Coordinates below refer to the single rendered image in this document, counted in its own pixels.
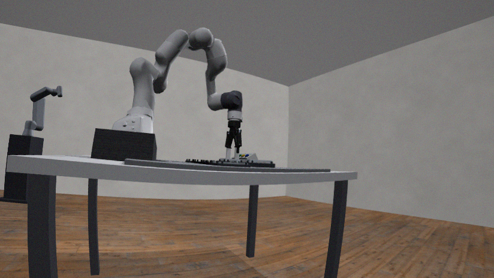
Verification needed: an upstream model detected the white button panel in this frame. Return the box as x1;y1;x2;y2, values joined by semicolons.
239;153;258;160

